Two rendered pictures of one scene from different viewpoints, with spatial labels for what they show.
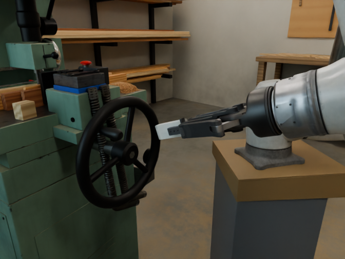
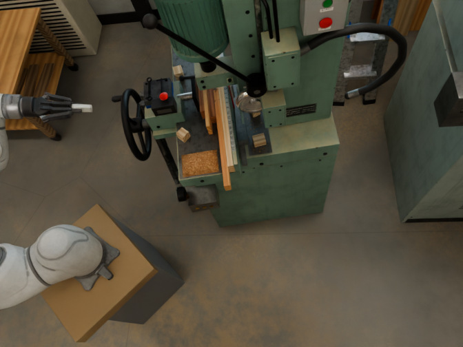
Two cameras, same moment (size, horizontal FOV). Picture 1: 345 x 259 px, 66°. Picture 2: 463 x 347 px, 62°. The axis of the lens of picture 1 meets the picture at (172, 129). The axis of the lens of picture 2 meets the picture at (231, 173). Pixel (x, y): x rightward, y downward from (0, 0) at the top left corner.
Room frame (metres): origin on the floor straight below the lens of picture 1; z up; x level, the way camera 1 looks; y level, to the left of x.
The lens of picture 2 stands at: (1.58, 0.03, 2.08)
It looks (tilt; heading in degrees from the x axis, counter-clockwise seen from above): 65 degrees down; 157
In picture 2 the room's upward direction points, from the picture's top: 19 degrees counter-clockwise
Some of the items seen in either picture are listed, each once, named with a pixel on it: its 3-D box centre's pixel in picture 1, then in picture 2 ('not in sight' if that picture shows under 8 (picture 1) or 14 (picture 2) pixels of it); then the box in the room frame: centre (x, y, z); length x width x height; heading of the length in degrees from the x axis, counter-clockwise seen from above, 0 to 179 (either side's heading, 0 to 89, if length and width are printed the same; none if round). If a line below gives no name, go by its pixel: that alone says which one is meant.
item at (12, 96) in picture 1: (43, 94); (211, 93); (0.79, 0.39, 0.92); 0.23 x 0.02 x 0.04; 146
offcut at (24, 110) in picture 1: (24, 110); (178, 73); (0.63, 0.36, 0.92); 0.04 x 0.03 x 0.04; 153
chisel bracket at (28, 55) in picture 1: (32, 57); (217, 74); (0.82, 0.42, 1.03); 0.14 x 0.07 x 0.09; 56
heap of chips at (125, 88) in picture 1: (120, 86); (198, 161); (0.97, 0.19, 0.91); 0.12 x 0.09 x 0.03; 56
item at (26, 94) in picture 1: (51, 94); (202, 95); (0.78, 0.36, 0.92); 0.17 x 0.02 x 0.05; 146
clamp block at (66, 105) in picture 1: (85, 103); (165, 105); (0.71, 0.24, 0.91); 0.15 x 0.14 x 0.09; 146
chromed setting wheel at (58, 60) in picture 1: (48, 56); (254, 100); (0.98, 0.44, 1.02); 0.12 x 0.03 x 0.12; 56
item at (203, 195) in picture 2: (137, 170); (203, 198); (0.95, 0.14, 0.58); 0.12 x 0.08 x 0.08; 56
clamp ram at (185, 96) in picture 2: (62, 87); (188, 96); (0.76, 0.32, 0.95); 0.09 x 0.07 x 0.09; 146
